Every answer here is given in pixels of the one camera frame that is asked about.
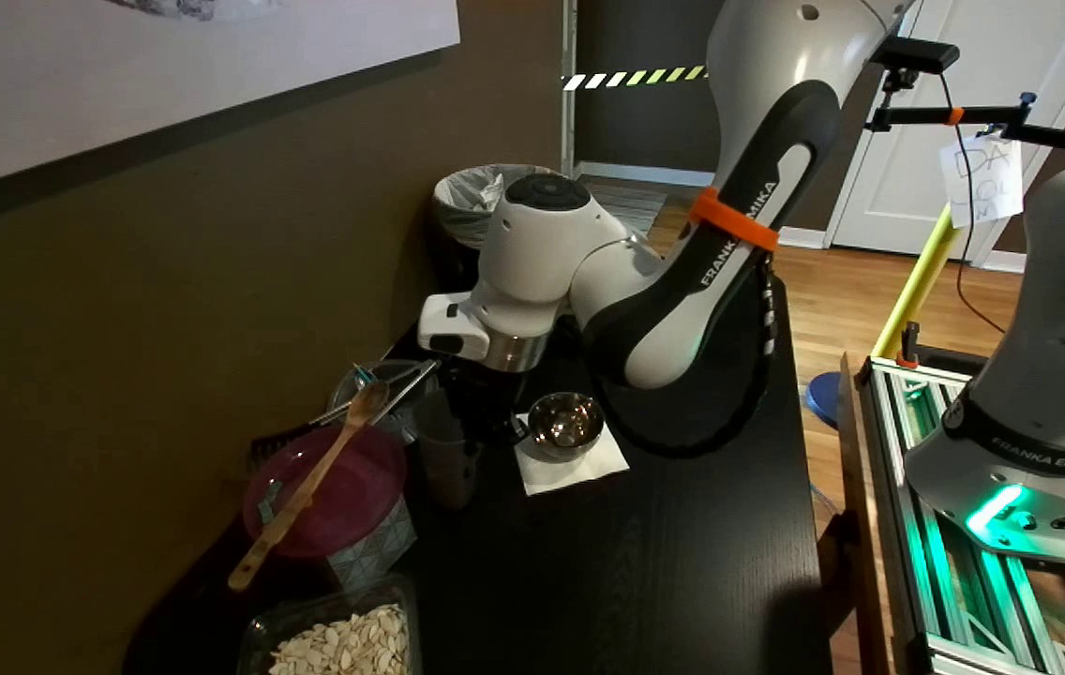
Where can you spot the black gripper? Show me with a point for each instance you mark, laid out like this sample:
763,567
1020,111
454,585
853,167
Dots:
466,397

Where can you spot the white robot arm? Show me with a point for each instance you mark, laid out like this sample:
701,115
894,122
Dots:
996,460

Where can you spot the small metal bowl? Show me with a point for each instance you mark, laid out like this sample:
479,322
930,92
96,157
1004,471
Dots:
564,423

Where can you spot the wooden spatula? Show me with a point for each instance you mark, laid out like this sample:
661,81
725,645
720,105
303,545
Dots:
361,411

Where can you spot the white paper napkin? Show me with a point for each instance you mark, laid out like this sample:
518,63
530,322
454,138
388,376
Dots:
544,475

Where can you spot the maroon plate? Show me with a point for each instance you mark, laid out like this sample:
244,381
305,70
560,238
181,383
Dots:
361,488

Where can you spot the grey box under plate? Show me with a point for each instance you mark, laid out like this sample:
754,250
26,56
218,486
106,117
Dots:
364,561

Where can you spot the container of popcorn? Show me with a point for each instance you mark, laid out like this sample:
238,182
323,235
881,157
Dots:
340,635

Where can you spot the striped barrier tape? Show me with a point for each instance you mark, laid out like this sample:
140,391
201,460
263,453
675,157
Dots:
634,77

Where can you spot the white door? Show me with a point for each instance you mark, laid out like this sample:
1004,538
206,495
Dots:
896,182

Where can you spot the yellow leaning post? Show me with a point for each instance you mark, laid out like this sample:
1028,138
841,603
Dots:
909,302

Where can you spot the black camera on mount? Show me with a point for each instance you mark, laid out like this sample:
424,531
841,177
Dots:
909,56

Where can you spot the whiteboard on wall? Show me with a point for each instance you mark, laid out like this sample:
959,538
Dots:
96,71

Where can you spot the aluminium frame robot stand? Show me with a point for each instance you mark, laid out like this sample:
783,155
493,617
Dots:
959,598

